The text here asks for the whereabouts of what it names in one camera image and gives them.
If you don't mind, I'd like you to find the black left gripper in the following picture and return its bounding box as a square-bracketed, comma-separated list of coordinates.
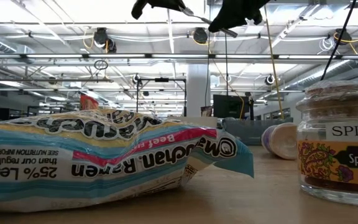
[131, 0, 188, 20]

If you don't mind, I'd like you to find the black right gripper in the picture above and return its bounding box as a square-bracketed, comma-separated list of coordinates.
[208, 0, 270, 34]

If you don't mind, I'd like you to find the blue striped ramen packet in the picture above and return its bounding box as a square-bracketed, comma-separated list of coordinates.
[0, 108, 254, 213]

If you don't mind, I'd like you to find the white building pillar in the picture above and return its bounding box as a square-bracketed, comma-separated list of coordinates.
[186, 63, 211, 118]

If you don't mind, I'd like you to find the dark grey bin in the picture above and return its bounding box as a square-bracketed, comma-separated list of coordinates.
[223, 117, 295, 146]

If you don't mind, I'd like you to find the orange snack bag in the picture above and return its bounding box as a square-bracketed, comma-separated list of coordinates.
[79, 94, 99, 111]

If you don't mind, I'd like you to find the purple label spice shaker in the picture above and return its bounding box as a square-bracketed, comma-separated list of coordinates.
[261, 122, 298, 161]

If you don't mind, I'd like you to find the yellow cable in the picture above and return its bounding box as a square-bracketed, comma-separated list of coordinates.
[264, 6, 285, 121]

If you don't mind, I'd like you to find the black gantry frame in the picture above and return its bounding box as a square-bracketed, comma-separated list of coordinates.
[136, 77, 188, 118]

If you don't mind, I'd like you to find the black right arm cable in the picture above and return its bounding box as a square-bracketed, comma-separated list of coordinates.
[320, 0, 358, 81]

